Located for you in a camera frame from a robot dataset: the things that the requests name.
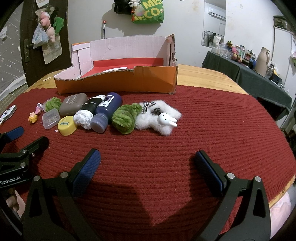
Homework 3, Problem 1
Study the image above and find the white wardrobe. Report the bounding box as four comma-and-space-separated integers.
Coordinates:
269, 15, 296, 130

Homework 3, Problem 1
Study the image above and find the beige thermos jug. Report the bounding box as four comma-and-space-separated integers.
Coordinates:
255, 47, 270, 77

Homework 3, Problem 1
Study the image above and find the pink plush toy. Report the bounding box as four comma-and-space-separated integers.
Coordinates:
39, 10, 52, 27
46, 24, 57, 43

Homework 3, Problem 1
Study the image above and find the black bag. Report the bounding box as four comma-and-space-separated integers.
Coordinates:
113, 0, 133, 15

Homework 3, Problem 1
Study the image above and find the person's left hand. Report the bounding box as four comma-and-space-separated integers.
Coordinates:
6, 191, 25, 218

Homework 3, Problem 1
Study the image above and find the dark door handle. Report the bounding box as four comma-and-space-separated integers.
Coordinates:
23, 39, 35, 63

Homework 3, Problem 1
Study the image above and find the white square device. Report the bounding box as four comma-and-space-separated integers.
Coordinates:
0, 105, 18, 124

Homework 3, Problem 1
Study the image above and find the large green fuzzy ball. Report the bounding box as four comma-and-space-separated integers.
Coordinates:
111, 103, 142, 135

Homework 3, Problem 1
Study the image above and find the clear small plastic box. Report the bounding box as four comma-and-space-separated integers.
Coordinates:
42, 109, 60, 130

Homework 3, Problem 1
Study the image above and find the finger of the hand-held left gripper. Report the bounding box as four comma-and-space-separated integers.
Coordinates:
0, 126, 25, 146
0, 136, 49, 173

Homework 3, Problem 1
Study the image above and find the green tote bag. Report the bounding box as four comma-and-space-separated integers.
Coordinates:
131, 0, 165, 24

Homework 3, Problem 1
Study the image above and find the dark blue bottle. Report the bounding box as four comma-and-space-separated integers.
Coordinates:
90, 92, 122, 133

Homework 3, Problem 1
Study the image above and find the wall mirror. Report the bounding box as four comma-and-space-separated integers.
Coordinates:
201, 0, 226, 48

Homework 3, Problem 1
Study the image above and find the orange cardboard box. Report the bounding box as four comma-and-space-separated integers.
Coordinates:
54, 34, 185, 95

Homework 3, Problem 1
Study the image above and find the clear plastic bag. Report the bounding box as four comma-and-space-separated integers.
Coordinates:
31, 23, 50, 49

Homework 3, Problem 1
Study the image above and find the black white bundle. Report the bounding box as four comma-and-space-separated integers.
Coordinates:
73, 95, 105, 130

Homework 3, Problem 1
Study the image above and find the hanging plush toys bag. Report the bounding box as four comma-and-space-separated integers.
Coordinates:
20, 0, 72, 87

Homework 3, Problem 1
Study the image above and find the white rabbit figurine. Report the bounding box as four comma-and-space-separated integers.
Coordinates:
158, 112, 178, 128

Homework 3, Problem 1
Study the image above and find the small green fuzzy ball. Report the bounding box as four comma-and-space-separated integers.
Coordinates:
45, 97, 62, 113

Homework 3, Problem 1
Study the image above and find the cluster of bottles and jars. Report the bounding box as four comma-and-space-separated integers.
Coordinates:
209, 40, 285, 88

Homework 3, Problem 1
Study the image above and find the red knitted mat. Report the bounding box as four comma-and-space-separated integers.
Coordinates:
0, 84, 296, 241

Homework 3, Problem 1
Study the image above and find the pink yellow toy figure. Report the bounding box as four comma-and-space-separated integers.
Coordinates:
28, 103, 45, 124

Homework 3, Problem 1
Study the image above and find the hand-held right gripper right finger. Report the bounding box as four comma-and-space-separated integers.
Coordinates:
194, 150, 271, 241

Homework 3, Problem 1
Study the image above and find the green cloth covered table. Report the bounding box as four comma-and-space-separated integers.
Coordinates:
202, 51, 293, 130

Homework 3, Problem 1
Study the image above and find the green plush toy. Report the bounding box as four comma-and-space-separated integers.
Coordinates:
53, 17, 65, 35

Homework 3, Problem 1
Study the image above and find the pink cloth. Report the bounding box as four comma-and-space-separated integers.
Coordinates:
269, 192, 292, 235

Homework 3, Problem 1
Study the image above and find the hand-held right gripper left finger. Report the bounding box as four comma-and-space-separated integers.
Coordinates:
22, 148, 102, 241

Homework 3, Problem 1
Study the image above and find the pink green plush doll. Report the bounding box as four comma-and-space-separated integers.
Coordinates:
230, 45, 243, 63

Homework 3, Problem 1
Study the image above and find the white fluffy plush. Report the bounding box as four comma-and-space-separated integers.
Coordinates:
134, 99, 181, 136

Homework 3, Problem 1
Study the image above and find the yellow round cap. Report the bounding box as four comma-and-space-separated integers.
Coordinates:
57, 115, 78, 136

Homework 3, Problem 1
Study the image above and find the grey rounded case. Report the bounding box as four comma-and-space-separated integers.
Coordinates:
59, 93, 88, 116

